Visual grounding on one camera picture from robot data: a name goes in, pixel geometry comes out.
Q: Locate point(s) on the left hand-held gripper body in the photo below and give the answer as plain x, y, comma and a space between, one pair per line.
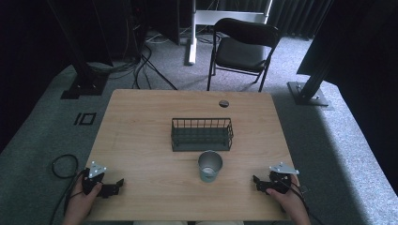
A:
92, 181

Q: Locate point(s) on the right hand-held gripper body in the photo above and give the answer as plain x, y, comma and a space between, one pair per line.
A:
281, 182

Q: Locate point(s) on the person's right hand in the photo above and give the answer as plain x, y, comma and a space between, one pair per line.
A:
291, 201

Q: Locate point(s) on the person's left hand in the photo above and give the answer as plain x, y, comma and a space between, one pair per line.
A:
79, 203

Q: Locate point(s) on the person's light pants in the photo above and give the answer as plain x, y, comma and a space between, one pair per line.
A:
187, 223

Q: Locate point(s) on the black metal stand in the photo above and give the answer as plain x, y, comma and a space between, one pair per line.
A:
308, 93
84, 84

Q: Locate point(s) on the black folding chair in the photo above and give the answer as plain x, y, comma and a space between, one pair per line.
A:
241, 53

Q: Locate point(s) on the dark equipment cabinet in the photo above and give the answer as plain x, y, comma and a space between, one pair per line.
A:
153, 18

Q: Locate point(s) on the dark curtain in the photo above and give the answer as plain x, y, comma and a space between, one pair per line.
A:
294, 15

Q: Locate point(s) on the white desk frame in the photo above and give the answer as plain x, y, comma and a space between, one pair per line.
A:
192, 34

